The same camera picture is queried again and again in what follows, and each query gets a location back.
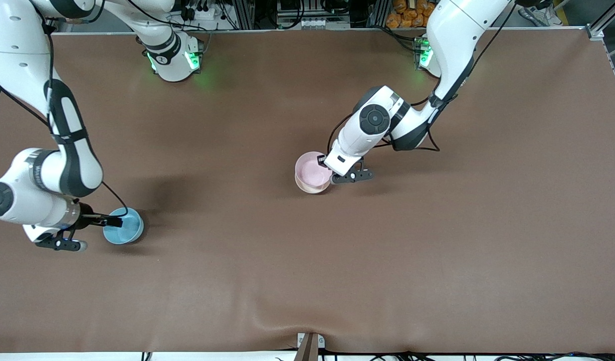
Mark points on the aluminium frame profile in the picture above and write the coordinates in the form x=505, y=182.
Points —
x=377, y=14
x=243, y=14
x=603, y=27

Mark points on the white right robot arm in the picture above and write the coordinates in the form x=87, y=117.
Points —
x=31, y=195

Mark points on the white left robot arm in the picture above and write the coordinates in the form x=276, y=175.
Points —
x=355, y=143

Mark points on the pink bowl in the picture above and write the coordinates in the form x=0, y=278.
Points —
x=311, y=171

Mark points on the blue bowl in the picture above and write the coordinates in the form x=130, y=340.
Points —
x=127, y=229

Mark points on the white power strip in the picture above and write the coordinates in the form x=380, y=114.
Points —
x=197, y=11

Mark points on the grey control box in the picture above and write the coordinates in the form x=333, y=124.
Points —
x=312, y=15

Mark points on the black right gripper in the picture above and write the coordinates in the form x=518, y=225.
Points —
x=86, y=215

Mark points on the brown table mat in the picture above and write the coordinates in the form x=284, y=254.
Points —
x=307, y=271

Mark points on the white bowl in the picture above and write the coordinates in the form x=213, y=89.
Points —
x=313, y=190

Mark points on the white sneaker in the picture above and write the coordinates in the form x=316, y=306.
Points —
x=543, y=12

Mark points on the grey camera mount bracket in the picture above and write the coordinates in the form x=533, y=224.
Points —
x=310, y=346

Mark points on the bag of orange snacks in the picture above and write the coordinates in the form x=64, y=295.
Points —
x=410, y=15

